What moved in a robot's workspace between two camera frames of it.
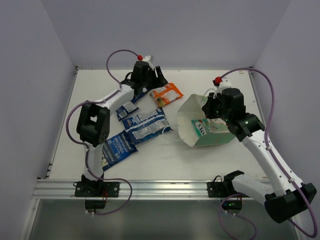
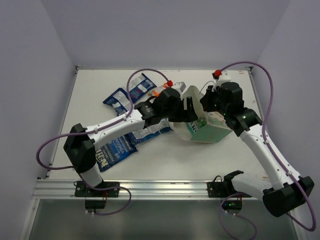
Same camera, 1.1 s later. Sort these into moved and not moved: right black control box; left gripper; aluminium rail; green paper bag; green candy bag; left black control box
Moved: left gripper; green paper bag; green candy bag
Not moved: left black control box; aluminium rail; right black control box
